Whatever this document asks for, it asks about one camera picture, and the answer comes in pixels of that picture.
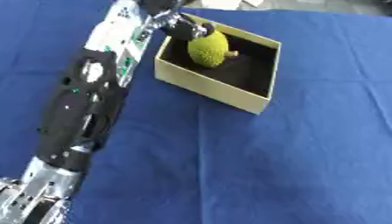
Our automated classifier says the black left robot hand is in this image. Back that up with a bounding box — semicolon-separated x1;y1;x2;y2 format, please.
139;0;218;41

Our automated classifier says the green bumpy toy fruit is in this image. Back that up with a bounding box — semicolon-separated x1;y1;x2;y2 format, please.
186;29;241;69

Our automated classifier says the tan cardboard box black inside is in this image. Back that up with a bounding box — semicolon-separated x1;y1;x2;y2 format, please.
153;12;284;116

